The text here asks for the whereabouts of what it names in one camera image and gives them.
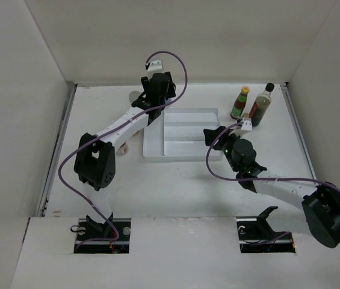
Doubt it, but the dark soy sauce bottle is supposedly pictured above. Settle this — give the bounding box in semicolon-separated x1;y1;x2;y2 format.
249;82;275;127

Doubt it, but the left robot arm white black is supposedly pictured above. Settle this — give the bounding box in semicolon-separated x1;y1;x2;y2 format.
73;72;176;191

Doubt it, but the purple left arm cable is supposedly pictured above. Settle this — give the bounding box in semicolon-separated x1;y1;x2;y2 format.
58;51;188;253

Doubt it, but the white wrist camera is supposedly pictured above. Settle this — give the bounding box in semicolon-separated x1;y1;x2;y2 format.
145;60;164;79
233;117;253;136

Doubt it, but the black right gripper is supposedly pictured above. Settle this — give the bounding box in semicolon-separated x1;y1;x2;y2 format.
203;126;243;172

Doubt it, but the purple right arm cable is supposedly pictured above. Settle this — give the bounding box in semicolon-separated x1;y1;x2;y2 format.
205;121;340;241

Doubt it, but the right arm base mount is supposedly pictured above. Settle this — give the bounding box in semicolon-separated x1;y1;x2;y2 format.
236;206;295;253

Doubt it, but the red sauce bottle yellow cap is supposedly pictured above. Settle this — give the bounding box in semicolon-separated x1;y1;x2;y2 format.
230;86;250;119

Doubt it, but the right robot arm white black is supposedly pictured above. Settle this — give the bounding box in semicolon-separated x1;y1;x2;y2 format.
203;123;340;248

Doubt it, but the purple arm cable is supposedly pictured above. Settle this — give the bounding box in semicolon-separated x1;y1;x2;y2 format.
205;121;340;241
58;51;188;253

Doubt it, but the front spice jar white lid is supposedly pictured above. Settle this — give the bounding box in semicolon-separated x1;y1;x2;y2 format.
116;143;128;156

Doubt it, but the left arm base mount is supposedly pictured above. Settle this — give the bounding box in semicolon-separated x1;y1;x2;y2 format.
70;216;132;254

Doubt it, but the tall jar silver lid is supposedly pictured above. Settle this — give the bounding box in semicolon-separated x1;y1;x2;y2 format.
129;91;141;104

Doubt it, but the white divided organizer tray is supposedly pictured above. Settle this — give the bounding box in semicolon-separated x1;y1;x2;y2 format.
143;108;220;163

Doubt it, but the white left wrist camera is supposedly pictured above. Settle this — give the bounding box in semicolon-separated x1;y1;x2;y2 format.
145;60;164;79

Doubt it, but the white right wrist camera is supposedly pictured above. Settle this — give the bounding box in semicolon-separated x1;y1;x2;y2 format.
233;117;253;136

